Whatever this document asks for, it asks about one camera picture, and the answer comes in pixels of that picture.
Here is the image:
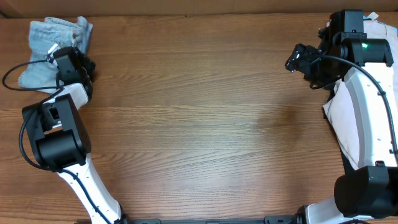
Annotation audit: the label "light blue denim shorts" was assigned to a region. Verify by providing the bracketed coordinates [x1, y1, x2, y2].
[18, 16, 93, 93]

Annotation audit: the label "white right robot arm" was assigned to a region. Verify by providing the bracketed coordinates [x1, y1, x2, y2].
[285, 37, 397, 223]

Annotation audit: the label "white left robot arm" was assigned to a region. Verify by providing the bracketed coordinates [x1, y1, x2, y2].
[20, 47, 129, 223]

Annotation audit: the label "beige folded trousers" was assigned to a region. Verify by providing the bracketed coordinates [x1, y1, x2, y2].
[323, 13, 397, 170]

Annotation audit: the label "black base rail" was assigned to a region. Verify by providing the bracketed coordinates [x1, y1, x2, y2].
[116, 215, 305, 224]

